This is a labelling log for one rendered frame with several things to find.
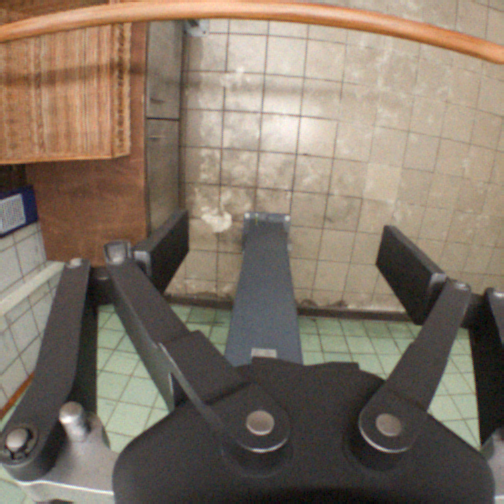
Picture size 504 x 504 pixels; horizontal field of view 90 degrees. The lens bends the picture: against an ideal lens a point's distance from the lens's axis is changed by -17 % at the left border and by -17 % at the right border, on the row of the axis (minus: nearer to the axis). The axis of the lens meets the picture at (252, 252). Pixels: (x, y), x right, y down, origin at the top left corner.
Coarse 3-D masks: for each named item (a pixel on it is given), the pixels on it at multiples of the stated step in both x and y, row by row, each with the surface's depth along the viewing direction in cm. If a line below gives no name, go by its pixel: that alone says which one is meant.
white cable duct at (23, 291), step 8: (56, 264) 133; (40, 272) 123; (48, 272) 127; (56, 272) 133; (32, 280) 116; (40, 280) 121; (24, 288) 111; (32, 288) 116; (8, 296) 102; (16, 296) 106; (24, 296) 111; (0, 304) 97; (8, 304) 101; (0, 312) 97
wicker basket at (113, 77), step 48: (0, 0) 63; (48, 0) 72; (96, 0) 78; (0, 48) 75; (48, 48) 88; (96, 48) 88; (0, 96) 80; (48, 96) 95; (96, 96) 95; (0, 144) 85; (48, 144) 102; (96, 144) 102
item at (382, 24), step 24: (168, 0) 35; (192, 0) 34; (216, 0) 34; (240, 0) 34; (264, 0) 34; (24, 24) 35; (48, 24) 35; (72, 24) 36; (96, 24) 36; (312, 24) 36; (336, 24) 36; (360, 24) 35; (384, 24) 34; (408, 24) 34; (456, 48) 35; (480, 48) 34
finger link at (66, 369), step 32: (64, 288) 10; (64, 320) 9; (96, 320) 12; (64, 352) 7; (96, 352) 10; (32, 384) 6; (64, 384) 6; (96, 384) 9; (32, 416) 5; (0, 448) 5; (32, 448) 5; (32, 480) 5
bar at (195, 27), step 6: (186, 24) 132; (192, 24) 128; (198, 24) 130; (204, 24) 131; (186, 30) 133; (192, 30) 133; (198, 30) 133; (204, 30) 133; (186, 36) 134; (192, 36) 134; (198, 36) 134; (204, 36) 134
